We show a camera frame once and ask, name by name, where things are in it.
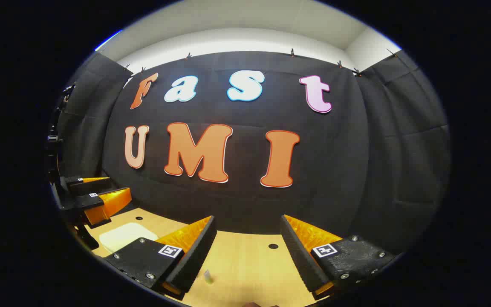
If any pale yellow suitcase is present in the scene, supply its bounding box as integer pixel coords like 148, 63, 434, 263
99, 222, 159, 255

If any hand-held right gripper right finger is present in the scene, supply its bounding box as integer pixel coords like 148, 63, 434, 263
280, 214, 399, 301

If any black backdrop cloth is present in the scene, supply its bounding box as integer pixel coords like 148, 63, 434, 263
56, 50, 451, 256

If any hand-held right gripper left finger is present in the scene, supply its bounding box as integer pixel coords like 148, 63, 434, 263
104, 215, 218, 301

